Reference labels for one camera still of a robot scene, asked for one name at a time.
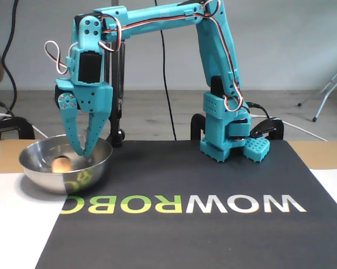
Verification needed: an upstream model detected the black table clamp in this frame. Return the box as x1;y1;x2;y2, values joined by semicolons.
250;117;285;141
0;117;36;140
190;113;207;141

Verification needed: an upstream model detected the metal bowl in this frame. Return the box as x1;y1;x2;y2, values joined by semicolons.
19;133;113;196

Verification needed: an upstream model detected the white metal stand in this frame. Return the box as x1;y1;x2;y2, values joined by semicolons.
297;58;337;123

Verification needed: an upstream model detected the black power plug cable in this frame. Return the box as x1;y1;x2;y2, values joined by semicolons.
245;101;271;120

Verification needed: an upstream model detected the black mat with WOWROBO print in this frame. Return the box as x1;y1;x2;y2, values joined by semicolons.
35;139;337;269

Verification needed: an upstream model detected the red white black servo cable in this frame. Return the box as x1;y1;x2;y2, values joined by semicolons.
44;40;73;76
99;16;124;53
195;0;245;113

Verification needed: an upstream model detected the white paper sheet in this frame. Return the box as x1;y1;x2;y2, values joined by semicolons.
309;168;337;216
0;172;68;269

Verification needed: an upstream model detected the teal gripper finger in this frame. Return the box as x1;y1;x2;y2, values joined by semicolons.
54;77;85;157
82;110;111;158

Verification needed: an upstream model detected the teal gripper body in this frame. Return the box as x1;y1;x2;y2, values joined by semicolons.
66;47;114;115

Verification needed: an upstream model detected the wooden ball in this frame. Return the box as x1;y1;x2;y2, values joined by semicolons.
50;157;73;173

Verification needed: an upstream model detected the dark blue cable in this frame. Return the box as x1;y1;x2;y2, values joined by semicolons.
1;0;20;115

